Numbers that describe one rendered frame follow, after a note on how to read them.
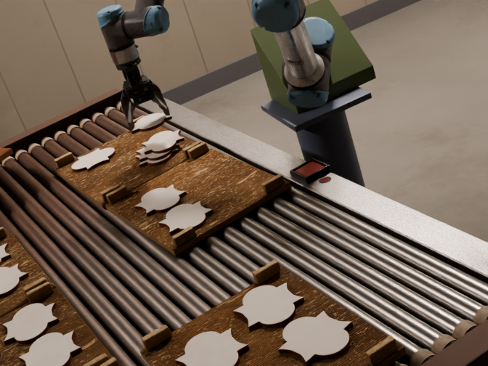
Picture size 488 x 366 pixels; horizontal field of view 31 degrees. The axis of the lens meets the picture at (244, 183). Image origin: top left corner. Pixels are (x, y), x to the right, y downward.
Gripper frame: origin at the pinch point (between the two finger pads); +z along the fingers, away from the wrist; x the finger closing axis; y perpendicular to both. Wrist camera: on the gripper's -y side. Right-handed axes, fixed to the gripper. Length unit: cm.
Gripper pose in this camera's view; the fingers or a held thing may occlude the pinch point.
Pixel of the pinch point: (149, 121)
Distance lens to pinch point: 256.5
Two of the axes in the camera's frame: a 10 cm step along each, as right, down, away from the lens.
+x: 9.2, -3.7, 1.1
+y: 2.6, 3.8, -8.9
